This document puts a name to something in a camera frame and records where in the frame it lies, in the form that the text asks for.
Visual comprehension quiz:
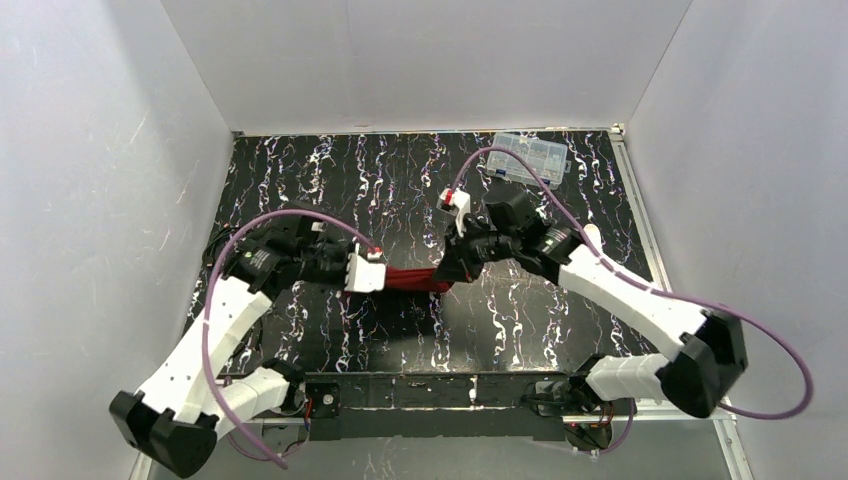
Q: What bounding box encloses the red cloth napkin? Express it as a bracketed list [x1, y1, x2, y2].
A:
[384, 266, 453, 294]

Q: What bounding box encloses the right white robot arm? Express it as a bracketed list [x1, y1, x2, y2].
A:
[433, 188, 748, 418]

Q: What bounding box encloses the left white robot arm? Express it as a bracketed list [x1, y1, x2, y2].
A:
[109, 208, 386, 479]

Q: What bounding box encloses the clear plastic compartment box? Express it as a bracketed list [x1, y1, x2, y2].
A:
[486, 132, 573, 190]

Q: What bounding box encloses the white plastic knife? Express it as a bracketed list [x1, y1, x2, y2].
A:
[583, 224, 603, 256]

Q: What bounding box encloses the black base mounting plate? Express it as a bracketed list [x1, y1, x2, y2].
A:
[241, 370, 637, 444]

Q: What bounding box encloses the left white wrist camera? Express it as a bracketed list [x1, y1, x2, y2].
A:
[344, 253, 387, 293]

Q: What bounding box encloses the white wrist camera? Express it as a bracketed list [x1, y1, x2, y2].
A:
[439, 188, 471, 237]
[344, 253, 387, 293]

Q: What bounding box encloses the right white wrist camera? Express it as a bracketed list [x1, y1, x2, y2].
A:
[439, 188, 471, 237]

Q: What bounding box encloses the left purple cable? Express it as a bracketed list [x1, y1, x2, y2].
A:
[201, 208, 384, 470]

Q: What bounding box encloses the purple cable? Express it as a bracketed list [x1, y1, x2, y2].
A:
[450, 145, 815, 457]
[201, 208, 384, 470]

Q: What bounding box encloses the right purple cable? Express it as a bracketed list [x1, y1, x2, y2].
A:
[450, 145, 815, 457]

